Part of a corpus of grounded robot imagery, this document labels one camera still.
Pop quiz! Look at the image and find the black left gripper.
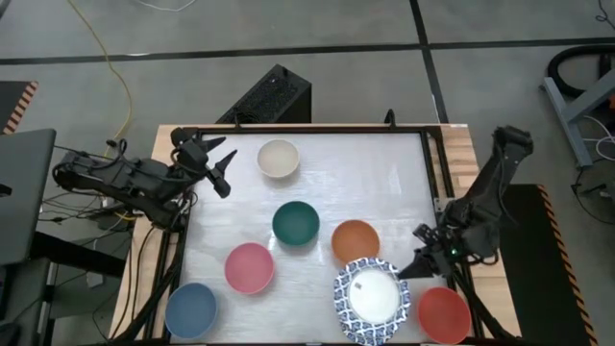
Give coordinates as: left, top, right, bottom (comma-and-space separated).
173, 136, 239, 199

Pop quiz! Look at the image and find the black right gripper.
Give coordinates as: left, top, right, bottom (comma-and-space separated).
397, 236, 463, 281

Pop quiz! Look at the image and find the cream ribbed bowl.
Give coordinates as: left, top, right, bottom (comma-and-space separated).
256, 138, 301, 180

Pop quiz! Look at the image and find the orange bowl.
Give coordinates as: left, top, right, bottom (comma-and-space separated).
331, 219, 381, 265

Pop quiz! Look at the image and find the pink bowl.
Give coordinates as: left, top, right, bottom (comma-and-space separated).
224, 241, 276, 295

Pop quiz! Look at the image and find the red bowl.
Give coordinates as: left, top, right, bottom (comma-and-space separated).
416, 286, 473, 346

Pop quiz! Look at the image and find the black computer tower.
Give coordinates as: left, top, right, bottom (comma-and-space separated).
214, 63, 313, 125

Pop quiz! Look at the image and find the teal bowl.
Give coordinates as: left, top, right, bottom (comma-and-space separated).
271, 200, 321, 247

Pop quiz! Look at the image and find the large black hazard-striped mat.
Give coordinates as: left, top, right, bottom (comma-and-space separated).
489, 183, 600, 346

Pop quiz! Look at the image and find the black equipment stand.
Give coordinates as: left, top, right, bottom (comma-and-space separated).
0, 229, 127, 346

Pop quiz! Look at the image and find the grey laptop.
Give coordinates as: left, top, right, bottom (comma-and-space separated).
0, 128, 58, 266

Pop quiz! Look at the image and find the small black hazard-striped mat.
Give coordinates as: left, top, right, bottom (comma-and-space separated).
0, 80, 39, 136

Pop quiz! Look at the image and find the grey metal stand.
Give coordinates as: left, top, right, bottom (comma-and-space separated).
541, 66, 615, 169

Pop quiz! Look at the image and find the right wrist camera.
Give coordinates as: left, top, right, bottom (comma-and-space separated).
413, 222, 437, 245

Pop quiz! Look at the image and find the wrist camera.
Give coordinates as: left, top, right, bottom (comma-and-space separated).
413, 222, 437, 245
170, 126, 199, 146

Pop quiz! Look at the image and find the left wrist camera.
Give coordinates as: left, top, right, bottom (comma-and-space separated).
170, 126, 199, 146

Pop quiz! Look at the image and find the yellow cable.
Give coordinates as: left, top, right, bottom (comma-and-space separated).
66, 0, 134, 160

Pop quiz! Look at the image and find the black aluminium table frame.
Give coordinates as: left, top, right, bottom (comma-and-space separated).
160, 124, 480, 346

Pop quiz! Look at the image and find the white floor cable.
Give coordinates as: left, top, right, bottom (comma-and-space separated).
133, 0, 199, 13

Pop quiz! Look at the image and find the black hose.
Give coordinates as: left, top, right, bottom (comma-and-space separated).
547, 44, 615, 100

